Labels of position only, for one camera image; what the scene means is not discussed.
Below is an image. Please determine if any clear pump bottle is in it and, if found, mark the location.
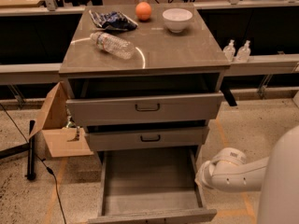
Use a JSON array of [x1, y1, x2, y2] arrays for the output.
[[223, 39, 235, 62], [236, 40, 250, 63]]

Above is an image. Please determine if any grey drawer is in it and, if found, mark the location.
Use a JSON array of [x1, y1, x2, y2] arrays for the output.
[[85, 126, 209, 151], [88, 147, 217, 224], [66, 93, 223, 126]]

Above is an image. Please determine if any brown cardboard box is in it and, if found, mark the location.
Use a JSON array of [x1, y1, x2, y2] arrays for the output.
[[29, 83, 93, 158]]

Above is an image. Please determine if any left clear pump bottle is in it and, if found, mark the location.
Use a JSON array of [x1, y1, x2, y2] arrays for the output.
[[223, 39, 235, 62]]

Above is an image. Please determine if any right clear pump bottle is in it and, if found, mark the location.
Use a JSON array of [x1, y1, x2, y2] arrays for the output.
[[236, 40, 250, 63]]

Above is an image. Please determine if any blue chip bag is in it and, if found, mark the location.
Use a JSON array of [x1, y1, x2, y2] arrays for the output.
[[89, 10, 138, 31]]

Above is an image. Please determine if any orange fruit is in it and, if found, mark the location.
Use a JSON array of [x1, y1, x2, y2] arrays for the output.
[[135, 2, 152, 21]]

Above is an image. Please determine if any clear plastic water bottle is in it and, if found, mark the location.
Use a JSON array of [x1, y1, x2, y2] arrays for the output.
[[90, 32, 135, 60]]

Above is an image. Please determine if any grey drawer cabinet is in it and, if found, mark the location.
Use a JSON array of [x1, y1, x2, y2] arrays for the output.
[[58, 2, 232, 161]]

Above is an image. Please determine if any white ceramic bowl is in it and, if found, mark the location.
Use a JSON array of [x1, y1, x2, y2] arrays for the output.
[[163, 8, 192, 33]]

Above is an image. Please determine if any grey top drawer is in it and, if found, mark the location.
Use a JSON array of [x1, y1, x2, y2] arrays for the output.
[[66, 93, 223, 126]]

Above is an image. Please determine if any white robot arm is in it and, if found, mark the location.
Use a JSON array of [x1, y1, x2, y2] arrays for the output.
[[195, 126, 299, 224]]

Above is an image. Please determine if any grey middle drawer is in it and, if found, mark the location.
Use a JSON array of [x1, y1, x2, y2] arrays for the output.
[[85, 126, 209, 151]]

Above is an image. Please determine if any black metal floor stand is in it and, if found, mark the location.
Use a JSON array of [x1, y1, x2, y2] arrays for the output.
[[0, 127, 36, 181]]

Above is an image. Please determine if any grey metal railing beam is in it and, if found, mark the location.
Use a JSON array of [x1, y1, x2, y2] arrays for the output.
[[0, 54, 299, 85]]

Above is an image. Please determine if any black floor cable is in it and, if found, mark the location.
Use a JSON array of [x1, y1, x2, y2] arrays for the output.
[[0, 103, 67, 224]]

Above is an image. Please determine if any grey bottom drawer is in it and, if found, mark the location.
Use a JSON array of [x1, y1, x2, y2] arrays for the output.
[[88, 147, 217, 224]]

